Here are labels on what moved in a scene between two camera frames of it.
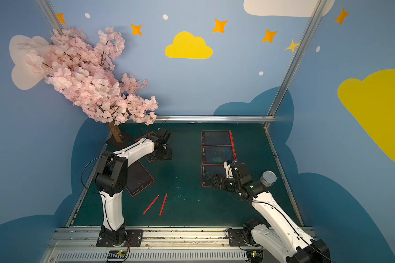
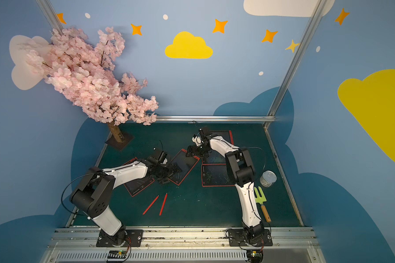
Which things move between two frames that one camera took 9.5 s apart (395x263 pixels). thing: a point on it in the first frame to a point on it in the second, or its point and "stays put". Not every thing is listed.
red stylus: [163, 204] stays put
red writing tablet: [209, 171] stays put
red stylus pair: [231, 138] stays put
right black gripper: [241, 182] to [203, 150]
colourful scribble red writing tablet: [216, 154] stays put
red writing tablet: [150, 156] to [186, 164]
